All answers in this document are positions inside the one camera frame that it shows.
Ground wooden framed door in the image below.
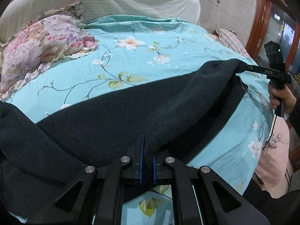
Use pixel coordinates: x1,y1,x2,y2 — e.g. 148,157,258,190
246,0,299,77

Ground plaid cloth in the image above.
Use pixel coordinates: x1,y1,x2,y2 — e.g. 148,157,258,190
213,28,250,58

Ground pink cloth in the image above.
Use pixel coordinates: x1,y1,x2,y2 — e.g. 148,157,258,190
255,118,290,190

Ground black pants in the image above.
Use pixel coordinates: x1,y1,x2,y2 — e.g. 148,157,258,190
1,59,246,218

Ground turquoise floral bed sheet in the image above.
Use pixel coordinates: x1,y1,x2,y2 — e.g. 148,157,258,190
4,15,275,225

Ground person's right hand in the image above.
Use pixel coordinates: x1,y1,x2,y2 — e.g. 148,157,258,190
268,83,297,115

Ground black cable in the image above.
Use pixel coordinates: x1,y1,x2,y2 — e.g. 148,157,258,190
262,114,278,152

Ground striped white headboard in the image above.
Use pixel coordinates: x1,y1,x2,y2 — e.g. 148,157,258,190
1,0,201,42

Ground pink floral pillow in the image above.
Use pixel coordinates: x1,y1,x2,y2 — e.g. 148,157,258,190
1,1,98,100

